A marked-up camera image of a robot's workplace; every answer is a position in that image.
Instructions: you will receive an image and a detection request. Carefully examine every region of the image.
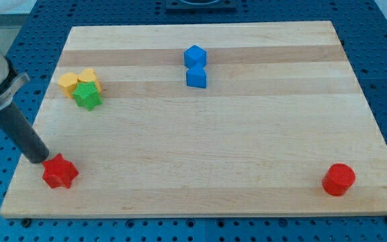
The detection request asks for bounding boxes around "blue perforated table mat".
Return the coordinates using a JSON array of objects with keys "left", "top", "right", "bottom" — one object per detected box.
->
[{"left": 0, "top": 0, "right": 387, "bottom": 241}]

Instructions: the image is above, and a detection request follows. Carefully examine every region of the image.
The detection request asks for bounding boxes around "light wooden board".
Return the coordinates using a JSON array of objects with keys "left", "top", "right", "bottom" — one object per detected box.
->
[{"left": 0, "top": 21, "right": 387, "bottom": 218}]

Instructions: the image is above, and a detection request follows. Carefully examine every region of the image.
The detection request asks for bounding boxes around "red cylinder block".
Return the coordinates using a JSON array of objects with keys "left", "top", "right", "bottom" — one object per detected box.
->
[{"left": 322, "top": 163, "right": 356, "bottom": 196}]

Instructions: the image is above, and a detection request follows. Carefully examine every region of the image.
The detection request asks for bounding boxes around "green star block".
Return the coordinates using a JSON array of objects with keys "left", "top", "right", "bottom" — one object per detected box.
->
[{"left": 73, "top": 82, "right": 102, "bottom": 111}]

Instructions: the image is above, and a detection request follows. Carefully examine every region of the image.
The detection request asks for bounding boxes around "blue cube block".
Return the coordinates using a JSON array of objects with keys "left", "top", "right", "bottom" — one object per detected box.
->
[{"left": 183, "top": 45, "right": 207, "bottom": 68}]

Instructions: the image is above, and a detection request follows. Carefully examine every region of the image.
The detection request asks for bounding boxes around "yellow hexagon block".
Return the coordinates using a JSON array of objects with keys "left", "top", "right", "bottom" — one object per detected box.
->
[{"left": 58, "top": 72, "right": 79, "bottom": 99}]

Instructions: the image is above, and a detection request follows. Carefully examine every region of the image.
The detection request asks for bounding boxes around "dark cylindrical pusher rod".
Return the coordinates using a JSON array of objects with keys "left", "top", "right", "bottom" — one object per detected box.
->
[{"left": 0, "top": 102, "right": 50, "bottom": 163}]

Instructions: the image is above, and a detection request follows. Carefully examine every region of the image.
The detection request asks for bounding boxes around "yellow heart block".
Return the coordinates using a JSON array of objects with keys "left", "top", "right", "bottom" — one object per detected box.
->
[{"left": 78, "top": 68, "right": 102, "bottom": 93}]

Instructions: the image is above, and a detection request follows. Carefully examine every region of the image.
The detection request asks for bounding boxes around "red star block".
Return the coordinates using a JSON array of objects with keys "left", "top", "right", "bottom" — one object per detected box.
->
[{"left": 42, "top": 153, "right": 79, "bottom": 189}]

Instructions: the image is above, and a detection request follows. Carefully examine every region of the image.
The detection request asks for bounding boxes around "blue triangle block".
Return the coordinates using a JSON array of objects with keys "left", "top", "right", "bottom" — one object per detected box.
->
[{"left": 186, "top": 64, "right": 207, "bottom": 88}]

